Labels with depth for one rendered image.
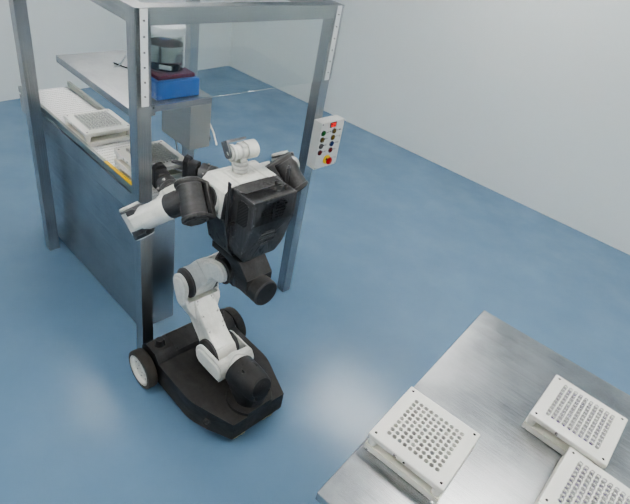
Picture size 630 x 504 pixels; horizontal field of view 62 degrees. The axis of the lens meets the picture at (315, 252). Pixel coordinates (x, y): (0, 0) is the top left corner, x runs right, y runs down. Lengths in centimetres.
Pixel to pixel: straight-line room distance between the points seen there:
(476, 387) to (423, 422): 34
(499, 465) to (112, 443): 163
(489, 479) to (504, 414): 27
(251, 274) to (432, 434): 89
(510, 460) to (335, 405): 121
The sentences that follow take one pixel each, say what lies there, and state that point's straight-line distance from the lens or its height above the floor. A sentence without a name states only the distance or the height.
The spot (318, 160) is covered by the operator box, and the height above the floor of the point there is 95.
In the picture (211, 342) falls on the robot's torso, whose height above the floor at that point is 35.
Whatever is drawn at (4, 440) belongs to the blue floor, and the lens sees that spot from 271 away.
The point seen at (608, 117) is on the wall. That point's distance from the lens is 497.
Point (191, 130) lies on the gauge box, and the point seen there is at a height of 120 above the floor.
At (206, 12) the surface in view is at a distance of 213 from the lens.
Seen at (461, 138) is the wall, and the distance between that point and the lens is 539.
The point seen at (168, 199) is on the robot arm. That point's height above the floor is 119.
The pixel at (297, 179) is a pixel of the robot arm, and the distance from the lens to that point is 206.
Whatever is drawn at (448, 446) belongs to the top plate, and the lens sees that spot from 163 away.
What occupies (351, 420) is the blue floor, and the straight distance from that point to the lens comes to 276.
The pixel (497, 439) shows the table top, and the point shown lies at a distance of 182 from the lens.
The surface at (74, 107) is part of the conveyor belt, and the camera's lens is 329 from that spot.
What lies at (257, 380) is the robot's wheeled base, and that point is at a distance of 236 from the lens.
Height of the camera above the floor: 215
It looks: 35 degrees down
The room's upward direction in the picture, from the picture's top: 12 degrees clockwise
